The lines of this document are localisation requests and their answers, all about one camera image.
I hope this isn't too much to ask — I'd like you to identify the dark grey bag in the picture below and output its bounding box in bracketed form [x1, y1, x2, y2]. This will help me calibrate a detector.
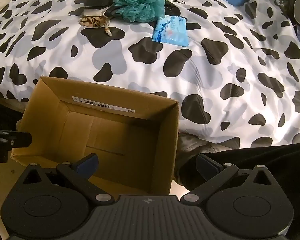
[252, 0, 300, 37]

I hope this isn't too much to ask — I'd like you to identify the person's black pants leg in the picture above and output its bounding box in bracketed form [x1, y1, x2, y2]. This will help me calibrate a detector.
[174, 141, 300, 240]

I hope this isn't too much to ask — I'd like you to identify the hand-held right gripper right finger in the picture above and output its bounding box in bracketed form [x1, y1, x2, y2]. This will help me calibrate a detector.
[180, 154, 280, 204]

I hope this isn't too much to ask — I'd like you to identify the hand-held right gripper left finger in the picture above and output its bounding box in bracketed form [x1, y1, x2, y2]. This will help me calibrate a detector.
[14, 153, 115, 204]

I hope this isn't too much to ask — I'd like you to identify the teal mesh bath loofah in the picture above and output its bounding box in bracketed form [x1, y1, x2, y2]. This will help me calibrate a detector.
[113, 0, 167, 23]

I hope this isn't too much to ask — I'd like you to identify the brown cardboard box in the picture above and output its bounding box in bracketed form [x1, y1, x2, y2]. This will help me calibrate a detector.
[10, 76, 180, 196]

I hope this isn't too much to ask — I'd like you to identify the blue tissue packet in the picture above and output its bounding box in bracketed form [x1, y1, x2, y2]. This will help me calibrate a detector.
[152, 15, 189, 47]

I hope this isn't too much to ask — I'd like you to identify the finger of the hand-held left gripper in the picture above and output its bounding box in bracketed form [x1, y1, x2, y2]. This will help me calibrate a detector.
[0, 128, 32, 148]

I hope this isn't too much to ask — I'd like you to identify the cow print blanket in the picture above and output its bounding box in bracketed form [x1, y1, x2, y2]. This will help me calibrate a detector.
[0, 0, 300, 153]

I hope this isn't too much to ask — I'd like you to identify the grey crumpled cloth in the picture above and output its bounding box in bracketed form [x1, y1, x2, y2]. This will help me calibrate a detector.
[177, 132, 240, 155]

